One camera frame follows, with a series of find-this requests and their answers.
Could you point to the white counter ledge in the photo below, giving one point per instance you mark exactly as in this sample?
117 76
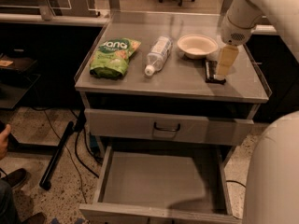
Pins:
56 20

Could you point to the person's hand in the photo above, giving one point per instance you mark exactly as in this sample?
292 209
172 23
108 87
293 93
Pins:
4 141

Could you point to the black rxbar chocolate bar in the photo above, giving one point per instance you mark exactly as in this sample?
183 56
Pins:
210 67

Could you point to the grey metal drawer cabinet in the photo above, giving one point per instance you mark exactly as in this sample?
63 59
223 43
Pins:
179 89

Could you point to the blue jeans leg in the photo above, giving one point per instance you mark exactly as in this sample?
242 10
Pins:
8 211

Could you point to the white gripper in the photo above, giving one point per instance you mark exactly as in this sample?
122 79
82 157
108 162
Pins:
234 33

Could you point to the brown shoe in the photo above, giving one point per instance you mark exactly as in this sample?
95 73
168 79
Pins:
15 178
38 218

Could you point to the clear plastic water bottle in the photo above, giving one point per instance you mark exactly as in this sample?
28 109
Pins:
158 55

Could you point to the closed top drawer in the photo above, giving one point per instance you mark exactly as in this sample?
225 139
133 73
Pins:
194 129

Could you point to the green snack bag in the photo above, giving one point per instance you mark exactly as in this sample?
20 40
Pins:
111 58

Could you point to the black metal stand leg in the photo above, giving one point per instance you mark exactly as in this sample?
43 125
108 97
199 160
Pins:
46 178

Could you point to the black drawer handle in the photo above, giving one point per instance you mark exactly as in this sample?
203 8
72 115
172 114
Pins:
165 129

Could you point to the white paper bowl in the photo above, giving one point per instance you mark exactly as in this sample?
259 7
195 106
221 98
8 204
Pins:
197 46

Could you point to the open middle drawer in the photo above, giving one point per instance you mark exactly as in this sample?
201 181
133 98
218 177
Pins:
154 186

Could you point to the dark side table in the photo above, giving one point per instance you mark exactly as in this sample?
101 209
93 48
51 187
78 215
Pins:
17 77

